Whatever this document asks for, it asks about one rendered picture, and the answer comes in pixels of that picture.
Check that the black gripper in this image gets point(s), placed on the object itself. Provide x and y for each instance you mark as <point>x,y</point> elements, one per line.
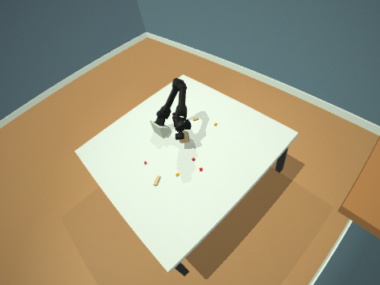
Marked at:
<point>179,135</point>

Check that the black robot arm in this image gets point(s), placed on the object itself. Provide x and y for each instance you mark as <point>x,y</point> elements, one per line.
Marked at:
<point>181,108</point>

